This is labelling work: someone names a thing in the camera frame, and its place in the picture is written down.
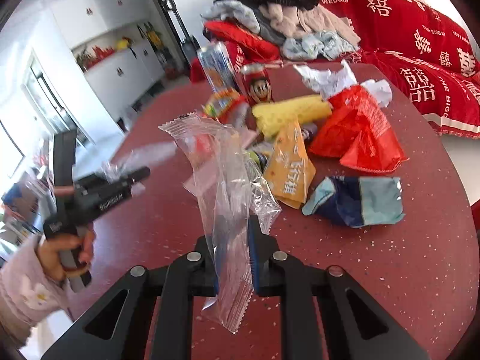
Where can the red plastic bag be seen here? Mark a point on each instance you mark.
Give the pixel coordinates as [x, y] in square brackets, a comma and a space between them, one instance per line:
[358, 134]

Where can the white cabinet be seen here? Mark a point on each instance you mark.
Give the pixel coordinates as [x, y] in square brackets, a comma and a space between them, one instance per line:
[120, 67]

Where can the grey white garment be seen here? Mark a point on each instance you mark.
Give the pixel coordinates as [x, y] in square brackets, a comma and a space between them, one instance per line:
[249, 17]

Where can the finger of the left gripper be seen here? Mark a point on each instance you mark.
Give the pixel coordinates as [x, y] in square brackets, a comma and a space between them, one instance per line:
[101, 179]

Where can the red green snack wrapper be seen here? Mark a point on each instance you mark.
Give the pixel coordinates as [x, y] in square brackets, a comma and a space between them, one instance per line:
[227, 107]

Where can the red pillow on sofa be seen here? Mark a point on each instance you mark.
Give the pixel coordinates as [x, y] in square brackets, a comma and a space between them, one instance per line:
[254, 47]

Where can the orange snack bag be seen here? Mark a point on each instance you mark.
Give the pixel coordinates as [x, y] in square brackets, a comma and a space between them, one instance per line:
[290, 171]

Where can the small clear plastic wrapper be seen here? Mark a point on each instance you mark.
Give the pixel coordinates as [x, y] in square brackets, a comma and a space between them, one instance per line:
[149, 156]

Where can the yellow corn-shaped package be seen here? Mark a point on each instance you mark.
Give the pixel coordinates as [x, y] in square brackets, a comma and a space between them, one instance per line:
[271, 117]

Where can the blue teal wrapper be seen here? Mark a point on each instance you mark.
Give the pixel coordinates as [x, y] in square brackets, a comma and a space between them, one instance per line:
[357, 202]

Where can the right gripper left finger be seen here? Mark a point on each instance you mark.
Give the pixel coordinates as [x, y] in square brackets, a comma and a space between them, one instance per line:
[146, 314]

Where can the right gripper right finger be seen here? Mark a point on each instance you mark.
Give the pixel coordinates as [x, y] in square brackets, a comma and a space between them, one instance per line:
[325, 313]

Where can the red sofa cover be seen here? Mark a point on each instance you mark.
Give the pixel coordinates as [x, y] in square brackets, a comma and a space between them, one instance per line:
[420, 50]

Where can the left hand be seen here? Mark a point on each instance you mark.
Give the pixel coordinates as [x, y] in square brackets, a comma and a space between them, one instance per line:
[48, 251]

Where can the pink floral sleeve forearm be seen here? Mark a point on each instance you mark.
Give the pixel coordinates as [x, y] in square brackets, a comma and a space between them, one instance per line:
[28, 296]

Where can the red drink can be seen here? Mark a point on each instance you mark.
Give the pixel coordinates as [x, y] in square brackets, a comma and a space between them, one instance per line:
[256, 83]

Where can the black upright vacuum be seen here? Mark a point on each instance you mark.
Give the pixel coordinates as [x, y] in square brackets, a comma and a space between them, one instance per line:
[188, 43]

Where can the beige fuzzy garment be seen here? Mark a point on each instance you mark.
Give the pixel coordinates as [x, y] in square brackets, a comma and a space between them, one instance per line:
[296, 23]

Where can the light blue patterned garment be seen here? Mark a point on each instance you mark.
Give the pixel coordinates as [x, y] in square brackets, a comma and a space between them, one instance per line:
[326, 44]

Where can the crumpled white paper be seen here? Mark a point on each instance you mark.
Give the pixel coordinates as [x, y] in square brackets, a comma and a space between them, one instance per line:
[328, 83]

